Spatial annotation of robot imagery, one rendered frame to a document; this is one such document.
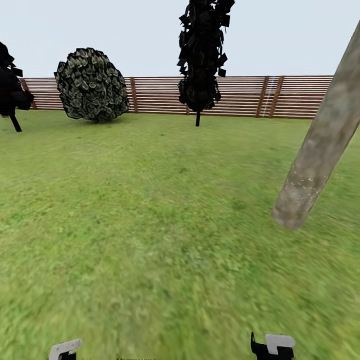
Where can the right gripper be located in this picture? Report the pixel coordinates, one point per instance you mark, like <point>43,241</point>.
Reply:
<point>261,351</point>

